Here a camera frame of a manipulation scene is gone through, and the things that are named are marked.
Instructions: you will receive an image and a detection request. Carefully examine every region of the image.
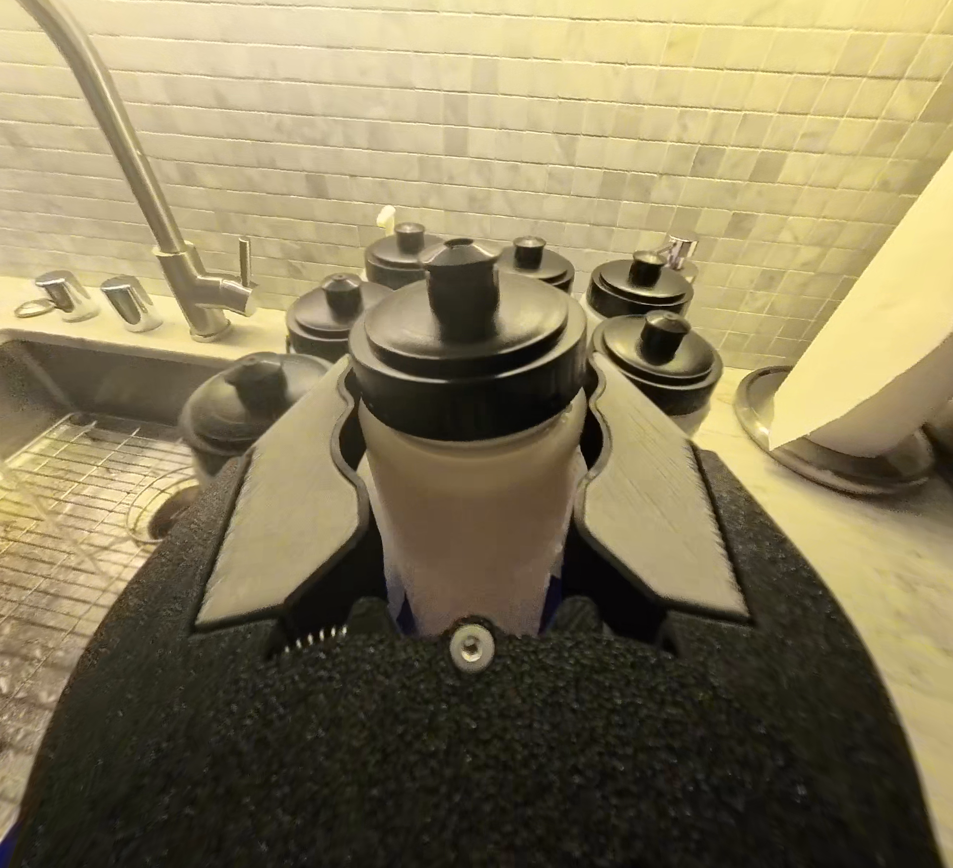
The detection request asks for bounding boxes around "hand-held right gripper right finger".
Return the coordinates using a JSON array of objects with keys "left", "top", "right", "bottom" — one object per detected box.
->
[{"left": 573, "top": 360, "right": 751, "bottom": 623}]

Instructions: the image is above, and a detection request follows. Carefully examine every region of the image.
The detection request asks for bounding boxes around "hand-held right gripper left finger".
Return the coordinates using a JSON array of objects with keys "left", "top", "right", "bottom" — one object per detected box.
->
[{"left": 194, "top": 354, "right": 373, "bottom": 631}]

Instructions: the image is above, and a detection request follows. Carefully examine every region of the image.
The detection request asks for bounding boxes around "white plastic sports bottle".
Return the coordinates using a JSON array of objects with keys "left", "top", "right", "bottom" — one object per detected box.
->
[{"left": 348, "top": 238, "right": 589, "bottom": 638}]

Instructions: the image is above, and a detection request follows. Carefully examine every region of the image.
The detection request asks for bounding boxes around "stainless steel sink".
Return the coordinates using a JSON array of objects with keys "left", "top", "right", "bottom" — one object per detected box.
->
[{"left": 0, "top": 328, "right": 336, "bottom": 817}]

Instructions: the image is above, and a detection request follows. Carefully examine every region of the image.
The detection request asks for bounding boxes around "cluster of black-capped bottles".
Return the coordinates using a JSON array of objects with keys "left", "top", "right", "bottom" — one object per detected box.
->
[{"left": 179, "top": 221, "right": 725, "bottom": 478}]

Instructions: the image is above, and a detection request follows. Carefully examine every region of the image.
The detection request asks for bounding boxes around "steel paper towel holder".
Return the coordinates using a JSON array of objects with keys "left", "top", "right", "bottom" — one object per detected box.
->
[{"left": 733, "top": 365, "right": 939, "bottom": 497}]

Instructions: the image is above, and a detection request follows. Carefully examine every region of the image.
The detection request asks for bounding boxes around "chrome counter knob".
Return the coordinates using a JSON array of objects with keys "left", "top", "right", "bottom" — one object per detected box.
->
[
  {"left": 33, "top": 271, "right": 101, "bottom": 324},
  {"left": 99, "top": 276, "right": 165, "bottom": 334}
]

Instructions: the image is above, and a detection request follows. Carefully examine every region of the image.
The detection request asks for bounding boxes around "chrome soap dispenser pump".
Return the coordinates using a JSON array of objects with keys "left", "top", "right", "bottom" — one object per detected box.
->
[{"left": 659, "top": 231, "right": 702, "bottom": 281}]

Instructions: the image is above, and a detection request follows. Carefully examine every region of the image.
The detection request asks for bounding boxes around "brushed steel faucet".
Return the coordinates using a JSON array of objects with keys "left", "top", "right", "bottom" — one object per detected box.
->
[{"left": 0, "top": 0, "right": 262, "bottom": 344}]

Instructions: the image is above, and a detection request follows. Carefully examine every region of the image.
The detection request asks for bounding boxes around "white paper towel roll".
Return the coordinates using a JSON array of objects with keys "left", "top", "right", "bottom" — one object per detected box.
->
[{"left": 767, "top": 153, "right": 953, "bottom": 452}]

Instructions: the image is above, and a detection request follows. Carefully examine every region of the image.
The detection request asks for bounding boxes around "metal wire sink grid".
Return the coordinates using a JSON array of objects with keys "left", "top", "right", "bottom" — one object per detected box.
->
[{"left": 0, "top": 410, "right": 205, "bottom": 772}]

